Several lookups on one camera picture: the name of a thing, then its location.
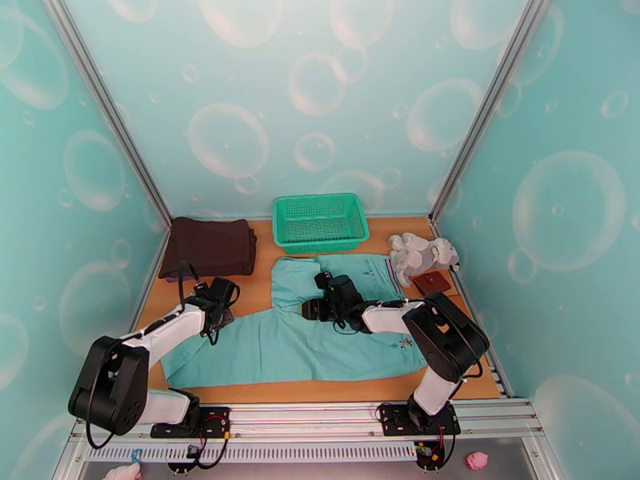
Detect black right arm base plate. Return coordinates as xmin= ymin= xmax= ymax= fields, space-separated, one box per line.
xmin=378 ymin=403 xmax=461 ymax=437

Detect white slotted cable duct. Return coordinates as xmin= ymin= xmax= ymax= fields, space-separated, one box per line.
xmin=82 ymin=442 xmax=418 ymax=464

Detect dark brown folded trousers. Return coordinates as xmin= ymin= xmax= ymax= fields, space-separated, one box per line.
xmin=158 ymin=217 xmax=258 ymax=281

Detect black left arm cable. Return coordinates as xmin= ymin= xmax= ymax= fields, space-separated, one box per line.
xmin=178 ymin=261 xmax=198 ymax=314

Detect green plastic basket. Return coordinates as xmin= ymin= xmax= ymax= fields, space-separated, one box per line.
xmin=273 ymin=193 xmax=370 ymax=257

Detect aluminium mounting rail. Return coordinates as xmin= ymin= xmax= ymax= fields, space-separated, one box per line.
xmin=70 ymin=399 xmax=545 ymax=443

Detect aluminium frame post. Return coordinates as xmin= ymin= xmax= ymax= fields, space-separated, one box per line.
xmin=38 ymin=0 xmax=174 ymax=227
xmin=429 ymin=0 xmax=556 ymax=225

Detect pink white plush toy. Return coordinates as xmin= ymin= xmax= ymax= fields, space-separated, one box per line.
xmin=102 ymin=463 xmax=143 ymax=480

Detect grey plush toy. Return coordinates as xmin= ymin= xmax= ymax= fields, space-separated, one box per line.
xmin=389 ymin=232 xmax=460 ymax=274

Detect aluminium side rail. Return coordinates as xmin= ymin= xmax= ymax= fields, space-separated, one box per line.
xmin=457 ymin=281 xmax=514 ymax=398

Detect dark brown leather wallet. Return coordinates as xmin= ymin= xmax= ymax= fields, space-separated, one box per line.
xmin=410 ymin=273 xmax=452 ymax=298

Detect power wires with yellow connector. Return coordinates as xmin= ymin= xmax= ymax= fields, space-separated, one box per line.
xmin=167 ymin=415 xmax=232 ymax=476
xmin=414 ymin=426 xmax=461 ymax=472

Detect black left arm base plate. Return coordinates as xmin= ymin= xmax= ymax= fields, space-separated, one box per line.
xmin=150 ymin=406 xmax=231 ymax=440

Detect teal trousers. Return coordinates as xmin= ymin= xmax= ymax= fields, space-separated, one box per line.
xmin=161 ymin=253 xmax=427 ymax=390

